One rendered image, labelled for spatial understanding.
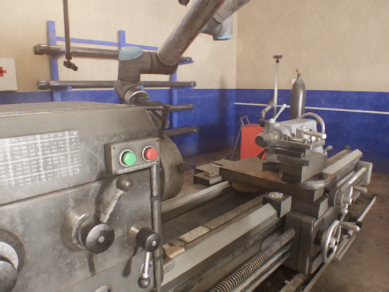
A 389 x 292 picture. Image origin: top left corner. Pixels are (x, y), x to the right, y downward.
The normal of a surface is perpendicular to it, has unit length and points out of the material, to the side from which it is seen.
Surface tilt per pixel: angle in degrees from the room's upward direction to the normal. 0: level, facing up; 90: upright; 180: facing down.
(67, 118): 45
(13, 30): 90
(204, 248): 36
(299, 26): 90
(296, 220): 90
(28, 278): 90
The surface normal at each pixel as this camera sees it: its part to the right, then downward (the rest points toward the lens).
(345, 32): -0.70, 0.15
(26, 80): 0.71, 0.15
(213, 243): 0.42, -0.70
